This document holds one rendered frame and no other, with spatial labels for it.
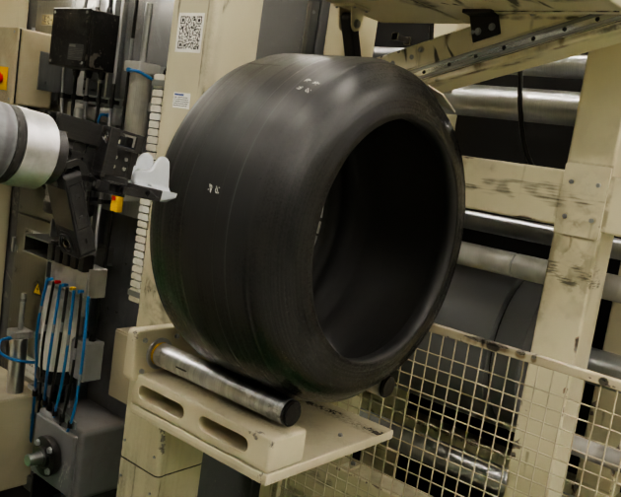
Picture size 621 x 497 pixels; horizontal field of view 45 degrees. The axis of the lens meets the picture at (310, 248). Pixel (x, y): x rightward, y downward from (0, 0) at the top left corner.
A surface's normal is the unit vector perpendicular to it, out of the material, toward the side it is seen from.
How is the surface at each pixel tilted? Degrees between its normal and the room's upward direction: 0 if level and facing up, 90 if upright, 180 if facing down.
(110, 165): 91
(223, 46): 90
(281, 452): 90
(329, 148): 84
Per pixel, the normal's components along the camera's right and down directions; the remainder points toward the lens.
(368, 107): 0.71, 0.04
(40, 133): 0.77, -0.28
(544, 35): -0.64, 0.01
